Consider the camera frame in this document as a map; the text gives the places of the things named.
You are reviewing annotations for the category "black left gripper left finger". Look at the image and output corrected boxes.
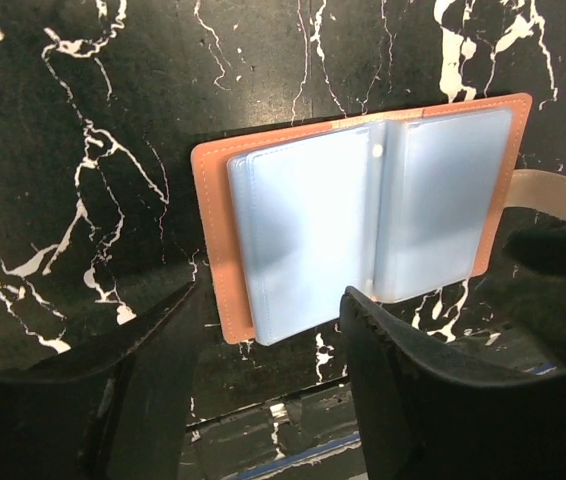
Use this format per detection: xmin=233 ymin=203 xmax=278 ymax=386
xmin=0 ymin=283 xmax=198 ymax=479

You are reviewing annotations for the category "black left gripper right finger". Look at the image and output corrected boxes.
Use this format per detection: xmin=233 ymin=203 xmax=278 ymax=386
xmin=339 ymin=287 xmax=566 ymax=479

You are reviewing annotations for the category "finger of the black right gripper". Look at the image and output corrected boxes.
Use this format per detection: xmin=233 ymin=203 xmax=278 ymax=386
xmin=504 ymin=221 xmax=566 ymax=278

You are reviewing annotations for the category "pink leather card holder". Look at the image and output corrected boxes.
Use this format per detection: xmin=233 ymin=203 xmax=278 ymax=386
xmin=191 ymin=93 xmax=566 ymax=346

